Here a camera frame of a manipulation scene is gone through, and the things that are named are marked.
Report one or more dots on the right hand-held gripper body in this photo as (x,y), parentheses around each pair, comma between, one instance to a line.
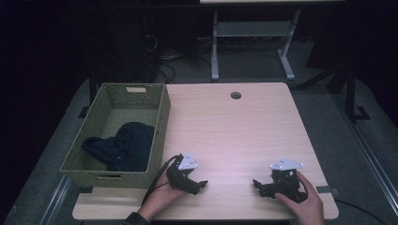
(286,184)

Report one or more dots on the grey tape strip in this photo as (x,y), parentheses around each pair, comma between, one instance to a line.
(325,189)

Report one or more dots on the white metal desk frame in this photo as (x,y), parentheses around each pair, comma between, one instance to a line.
(250,29)

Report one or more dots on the metal floor rail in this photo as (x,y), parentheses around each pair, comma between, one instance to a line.
(366,146)
(54,203)

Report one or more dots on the dark blue cloth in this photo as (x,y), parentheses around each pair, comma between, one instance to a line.
(131,146)

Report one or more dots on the person's right hand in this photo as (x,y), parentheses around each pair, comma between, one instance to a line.
(309,209)

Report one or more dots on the black metal stand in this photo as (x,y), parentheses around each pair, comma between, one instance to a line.
(350,93)

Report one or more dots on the green woven basket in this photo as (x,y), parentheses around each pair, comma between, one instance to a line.
(94,125)

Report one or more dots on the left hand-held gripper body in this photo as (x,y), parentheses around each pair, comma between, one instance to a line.
(180,178)

